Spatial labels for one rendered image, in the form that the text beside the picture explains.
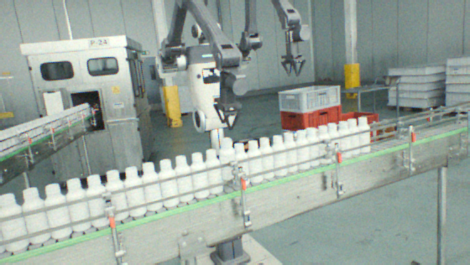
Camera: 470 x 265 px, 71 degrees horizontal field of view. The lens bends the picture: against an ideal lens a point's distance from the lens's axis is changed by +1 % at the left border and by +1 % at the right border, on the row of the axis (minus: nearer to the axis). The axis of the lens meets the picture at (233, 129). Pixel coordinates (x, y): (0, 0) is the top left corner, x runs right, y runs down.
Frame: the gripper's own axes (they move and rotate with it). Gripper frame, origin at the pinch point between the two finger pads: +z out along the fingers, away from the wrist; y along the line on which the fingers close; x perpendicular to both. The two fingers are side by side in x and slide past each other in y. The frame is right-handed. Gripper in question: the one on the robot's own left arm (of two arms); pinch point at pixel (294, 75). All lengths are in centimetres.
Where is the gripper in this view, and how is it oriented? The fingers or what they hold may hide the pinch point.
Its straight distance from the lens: 158.3
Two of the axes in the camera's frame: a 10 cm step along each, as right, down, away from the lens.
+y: -4.3, -1.4, 8.9
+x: -9.0, 1.7, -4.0
